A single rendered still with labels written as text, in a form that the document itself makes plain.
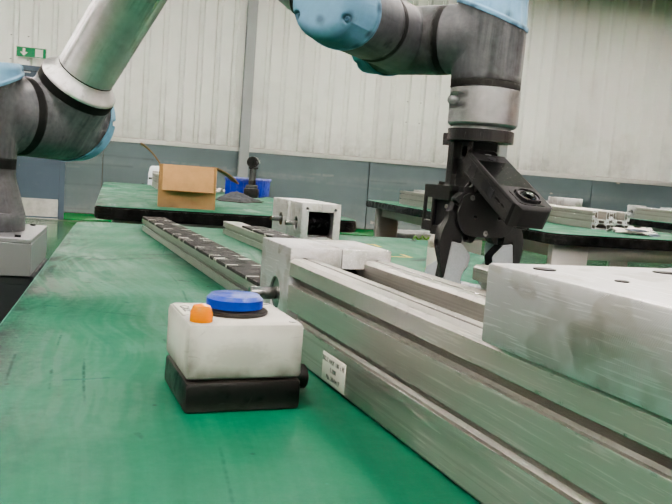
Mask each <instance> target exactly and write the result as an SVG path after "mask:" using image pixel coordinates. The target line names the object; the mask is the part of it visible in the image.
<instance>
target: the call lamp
mask: <svg viewBox="0 0 672 504"><path fill-rule="evenodd" d="M190 322H194V323H211V322H213V311H212V309H211V306H210V305H208V304H204V303H200V304H194V305H193V307H192V309H191V311H190Z"/></svg>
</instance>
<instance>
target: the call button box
mask: <svg viewBox="0 0 672 504"><path fill-rule="evenodd" d="M194 304H200V303H182V302H176V303H172V304H170V306H169V310H168V328H167V347H166V349H167V351H168V353H169V355H167V356H166V361H165V380H166V382H167V384H168V386H169V387H170V389H171V391H172V392H173V394H174V396H175V397H176V399H177V401H178V402H179V404H180V406H181V407H182V409H183V411H184V412H186V413H200V412H221V411H243V410H264V409H285V408H296V407H298V404H299V391H300V388H305V387H306V386H307V384H308V376H309V375H308V369H307V367H306V365H305V364H301V356H302V342H303V325H302V324H301V323H299V322H298V321H296V320H295V319H293V318H291V317H290V316H288V315H287V314H285V313H284V312H282V311H280V310H279V309H277V308H276V307H274V306H273V305H271V304H269V303H263V308H262V309H261V310H257V311H245V312H240V311H224V310H218V309H213V308H211V309H212V311H213V322H211V323H194V322H190V311H191V309H192V307H193V305H194Z"/></svg>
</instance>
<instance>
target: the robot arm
mask: <svg viewBox="0 0 672 504"><path fill-rule="evenodd" d="M167 1H168V0H92V2H91V3H90V5H89V7H88V8H87V10H86V12H85V14H84V15H83V17H82V19H81V20H80V22H79V24H78V26H77V27H76V29H75V31H74V32H73V34H72V36H71V37H70V39H69V41H68V43H67V44H66V46H65V48H64V49H63V51H62V53H61V55H60V56H54V57H49V58H46V59H45V60H44V61H43V63H42V65H41V66H40V68H39V70H38V72H37V73H36V75H35V76H34V77H33V78H32V77H27V76H25V72H24V71H23V66H22V65H21V64H18V63H7V62H0V232H21V231H24V230H25V222H26V214H25V210H24V207H23V203H22V199H21V195H20V191H19V187H18V184H17V180H16V163H17V156H27V157H37V158H47V159H54V160H58V161H64V162H69V161H84V160H88V159H91V158H93V157H95V156H97V155H98V154H100V153H101V152H102V151H103V150H104V149H105V148H106V146H107V145H108V144H109V142H110V140H111V138H112V136H113V133H114V130H115V126H113V122H114V121H116V115H115V109H114V104H115V102H116V100H115V96H114V93H113V89H112V88H113V86H114V85H115V83H116V82H117V80H118V78H119V77H120V75H121V74H122V72H123V70H124V69H125V67H126V66H127V64H128V62H129V61H130V59H131V58H132V56H133V55H134V53H135V51H136V50H137V48H138V47H139V45H140V43H141V42H142V40H143V39H144V37H145V35H146V34H147V32H148V31H149V29H150V28H151V26H152V24H153V23H154V21H155V20H156V18H157V16H158V15H159V13H160V12H161V10H162V8H163V7H164V5H165V4H166V2H167ZM278 1H279V2H281V3H282V4H283V5H284V6H285V7H286V8H287V9H289V10H290V11H291V12H292V13H293V14H295V17H296V20H297V23H298V25H299V27H300V28H301V30H302V31H303V32H304V33H305V34H307V35H308V36H309V37H311V38H313V39H314V40H315V41H316V42H318V43H319V44H321V45H322V46H325V47H327V48H330V49H333V50H339V51H342V52H345V53H347V54H349V55H352V58H353V61H354V62H356V63H357V67H358V68H359V69H360V70H361V71H363V72H365V73H368V74H378V75H381V76H395V75H451V85H450V88H451V90H450V95H449V96H448V99H447V101H448V103H449V111H448V121H447V123H448V124H449V125H451V126H453V127H452V128H448V133H443V144H442V145H449V147H448V157H447V167H446V178H445V182H442V181H439V183H438V184H437V185H435V184H425V193H424V204H423V215H422V225H421V229H425V230H430V234H435V236H434V248H435V254H436V258H437V260H436V261H434V262H432V263H431V264H429V265H428V266H427V267H426V269H425V272H424V273H427V274H430V275H433V276H436V277H439V278H443V279H446V280H449V281H452V282H456V283H459V284H461V283H460V279H461V276H462V273H463V272H464V271H465V269H466V268H467V266H468V263H469V260H470V254H469V253H468V251H467V250H466V249H465V247H464V246H463V244H462V243H461V242H462V239H463V241H464V242H467V243H473V241H474V240H475V238H476V237H479V238H485V239H486V241H487V242H486V243H485V248H484V253H485V256H484V262H483V263H482V265H489V264H491V263H509V264H520V260H521V256H522V251H523V234H522V229H529V228H532V229H543V227H544V225H545V223H546V221H547V219H548V217H549V215H550V212H551V210H552V207H551V206H550V205H549V204H548V202H547V201H546V200H545V199H544V198H543V197H542V196H541V195H540V194H539V193H538V192H537V191H536V190H535V189H534V188H533V187H532V186H531V184H530V183H529V182H528V181H527V180H526V179H525V178H524V177H523V176H522V175H521V174H520V173H519V172H518V171H517V170H516V169H515V168H514V166H513V165H512V164H511V163H510V162H509V161H508V160H507V159H506V158H505V157H501V156H497V154H496V153H497V146H498V145H513V142H514V132H511V130H515V129H516V128H517V127H518V118H519V108H520V99H521V92H520V90H521V82H522V73H523V63H524V54H525V45H526V36H527V33H528V32H529V29H528V27H527V22H528V5H529V0H457V3H458V4H449V5H429V6H415V5H412V4H411V3H409V2H408V1H406V0H278ZM428 197H432V206H431V217H430V220H426V213H427V202H428Z"/></svg>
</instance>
